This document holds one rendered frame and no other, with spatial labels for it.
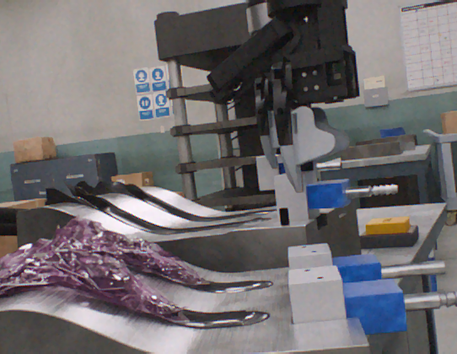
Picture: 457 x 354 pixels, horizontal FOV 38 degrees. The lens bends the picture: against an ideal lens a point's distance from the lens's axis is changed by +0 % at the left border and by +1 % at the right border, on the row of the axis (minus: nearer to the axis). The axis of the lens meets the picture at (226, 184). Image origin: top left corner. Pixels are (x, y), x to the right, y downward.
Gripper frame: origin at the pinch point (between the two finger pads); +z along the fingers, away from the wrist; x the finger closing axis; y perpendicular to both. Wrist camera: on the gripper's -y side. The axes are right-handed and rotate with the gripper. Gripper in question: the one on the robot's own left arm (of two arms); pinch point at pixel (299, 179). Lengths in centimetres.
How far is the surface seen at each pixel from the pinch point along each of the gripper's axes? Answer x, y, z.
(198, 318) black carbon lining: -28.9, -0.5, 7.8
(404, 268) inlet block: -15.5, 12.9, 7.4
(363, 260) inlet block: -17.0, 9.9, 6.3
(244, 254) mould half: -7.0, -5.0, 7.2
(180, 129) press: 374, -201, -21
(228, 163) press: 377, -166, 9
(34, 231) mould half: -7.1, -32.7, 2.9
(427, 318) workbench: 74, 3, 38
